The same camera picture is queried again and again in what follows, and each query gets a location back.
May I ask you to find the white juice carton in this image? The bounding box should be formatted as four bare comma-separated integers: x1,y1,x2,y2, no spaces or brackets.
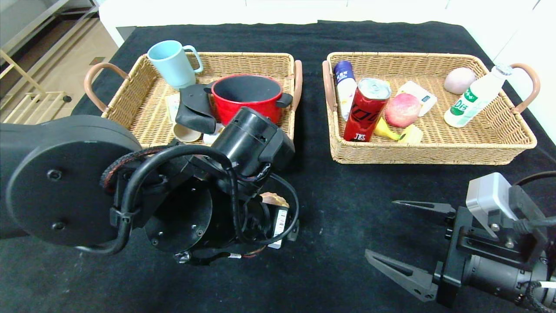
397,81,437,117

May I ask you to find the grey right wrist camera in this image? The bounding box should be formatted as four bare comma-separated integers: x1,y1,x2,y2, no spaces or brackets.
466,172,520,239

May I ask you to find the white bottle green label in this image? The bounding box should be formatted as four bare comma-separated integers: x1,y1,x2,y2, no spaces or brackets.
443,64,513,128

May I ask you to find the grey metal shelf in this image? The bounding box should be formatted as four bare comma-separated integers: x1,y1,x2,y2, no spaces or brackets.
0,0,100,57

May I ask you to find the light blue mug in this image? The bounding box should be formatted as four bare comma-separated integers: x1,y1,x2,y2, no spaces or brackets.
147,40,204,91

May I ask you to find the white background table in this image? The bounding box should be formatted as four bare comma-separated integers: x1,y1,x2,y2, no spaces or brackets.
99,0,461,49

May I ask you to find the small green white box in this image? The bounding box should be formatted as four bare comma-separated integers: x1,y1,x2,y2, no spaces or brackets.
165,93,181,123

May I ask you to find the black table cloth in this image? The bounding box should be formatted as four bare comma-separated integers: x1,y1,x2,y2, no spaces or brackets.
0,22,556,313

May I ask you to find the red pot grey inside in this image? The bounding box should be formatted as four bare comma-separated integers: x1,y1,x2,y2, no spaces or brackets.
204,74,294,127

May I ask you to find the wicker basket with mug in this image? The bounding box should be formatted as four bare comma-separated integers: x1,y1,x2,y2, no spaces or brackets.
84,52,303,166

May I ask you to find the beige paper cup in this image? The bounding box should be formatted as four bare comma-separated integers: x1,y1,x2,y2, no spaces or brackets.
173,123,202,143

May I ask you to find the red soda can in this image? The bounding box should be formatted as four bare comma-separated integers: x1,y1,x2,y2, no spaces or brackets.
343,77,392,143

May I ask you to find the white bottle with yellow print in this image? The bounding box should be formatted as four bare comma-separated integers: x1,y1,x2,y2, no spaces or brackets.
202,124,226,145

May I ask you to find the pink crumbly bun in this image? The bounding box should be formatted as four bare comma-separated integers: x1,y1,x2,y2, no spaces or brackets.
260,192,290,208

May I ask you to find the white bottle dark blue cap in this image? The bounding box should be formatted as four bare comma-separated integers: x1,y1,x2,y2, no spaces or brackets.
333,61,357,121

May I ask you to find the wicker basket with banana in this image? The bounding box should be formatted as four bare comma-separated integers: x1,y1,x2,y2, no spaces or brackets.
322,52,541,165

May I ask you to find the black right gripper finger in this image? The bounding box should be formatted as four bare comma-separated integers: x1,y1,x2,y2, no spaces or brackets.
364,249,443,303
391,200,457,219

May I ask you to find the small yellow box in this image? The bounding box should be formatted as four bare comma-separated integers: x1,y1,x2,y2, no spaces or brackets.
399,124,424,145

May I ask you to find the yellow banana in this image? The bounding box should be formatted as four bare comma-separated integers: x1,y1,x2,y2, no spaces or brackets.
374,117,402,141

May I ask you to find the red peach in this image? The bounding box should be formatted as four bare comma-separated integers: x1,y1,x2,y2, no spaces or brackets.
385,93,422,128

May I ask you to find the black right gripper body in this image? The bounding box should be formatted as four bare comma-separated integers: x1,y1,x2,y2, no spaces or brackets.
436,206,535,309

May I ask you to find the pale pink egg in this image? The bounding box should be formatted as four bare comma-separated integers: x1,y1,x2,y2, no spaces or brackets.
443,67,477,95

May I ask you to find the black right camera cable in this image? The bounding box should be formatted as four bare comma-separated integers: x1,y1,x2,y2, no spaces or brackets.
513,171,556,230

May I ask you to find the light wooden rack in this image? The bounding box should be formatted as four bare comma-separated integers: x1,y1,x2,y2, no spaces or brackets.
0,50,73,124

